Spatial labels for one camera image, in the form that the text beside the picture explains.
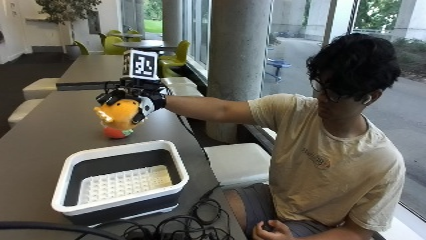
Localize grey shorts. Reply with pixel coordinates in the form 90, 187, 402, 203
234, 183, 330, 240

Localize thick black cable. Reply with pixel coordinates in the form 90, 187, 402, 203
0, 220, 127, 240

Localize potted tree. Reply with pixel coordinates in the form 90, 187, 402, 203
33, 0, 103, 60

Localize white cube of black markers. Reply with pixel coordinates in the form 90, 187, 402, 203
121, 49, 161, 81

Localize white cube stool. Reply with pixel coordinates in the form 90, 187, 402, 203
159, 76, 198, 88
21, 77, 61, 101
202, 142, 273, 189
166, 83, 205, 98
6, 98, 45, 129

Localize concrete column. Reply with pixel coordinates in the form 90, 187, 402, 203
161, 0, 183, 44
203, 0, 273, 144

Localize orange plush toy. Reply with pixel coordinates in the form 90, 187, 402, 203
91, 97, 143, 140

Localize dark-rimmed glasses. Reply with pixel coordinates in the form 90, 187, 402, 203
308, 78, 344, 104

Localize tangle of black cables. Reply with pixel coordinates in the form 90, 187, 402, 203
118, 184, 237, 240

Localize the person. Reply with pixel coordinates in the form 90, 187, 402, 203
163, 32, 407, 240

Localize round dark table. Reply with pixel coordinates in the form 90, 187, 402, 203
107, 31, 145, 42
113, 39, 178, 53

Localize cream t-shirt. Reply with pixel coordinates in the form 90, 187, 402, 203
246, 93, 407, 233

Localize white and grey dish tub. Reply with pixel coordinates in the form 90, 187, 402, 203
49, 139, 190, 226

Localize green chair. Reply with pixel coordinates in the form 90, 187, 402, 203
157, 39, 191, 78
72, 40, 90, 56
102, 35, 127, 56

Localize blue outdoor bench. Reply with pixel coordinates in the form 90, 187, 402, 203
265, 58, 293, 84

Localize long grey table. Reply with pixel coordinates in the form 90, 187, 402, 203
56, 54, 130, 92

